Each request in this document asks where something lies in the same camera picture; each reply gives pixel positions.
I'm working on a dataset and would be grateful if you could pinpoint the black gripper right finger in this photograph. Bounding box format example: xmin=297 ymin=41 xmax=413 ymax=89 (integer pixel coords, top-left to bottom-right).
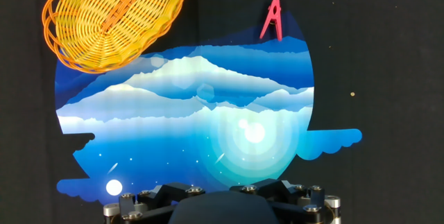
xmin=230 ymin=178 xmax=341 ymax=224

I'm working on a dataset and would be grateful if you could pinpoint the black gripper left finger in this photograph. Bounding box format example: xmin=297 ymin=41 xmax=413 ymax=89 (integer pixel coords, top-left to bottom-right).
xmin=103 ymin=182 xmax=206 ymax=224

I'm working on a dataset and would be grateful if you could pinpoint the pink plastic clamp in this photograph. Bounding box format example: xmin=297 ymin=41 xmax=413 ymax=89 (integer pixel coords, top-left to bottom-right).
xmin=259 ymin=0 xmax=284 ymax=42

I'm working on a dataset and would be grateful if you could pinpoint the black t-shirt with blue print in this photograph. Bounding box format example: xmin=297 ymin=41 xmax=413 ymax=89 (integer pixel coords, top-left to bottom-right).
xmin=0 ymin=0 xmax=444 ymax=224

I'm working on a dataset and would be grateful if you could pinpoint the yellow wicker basket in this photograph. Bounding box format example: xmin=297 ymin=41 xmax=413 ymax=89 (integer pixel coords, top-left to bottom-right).
xmin=41 ymin=0 xmax=189 ymax=75

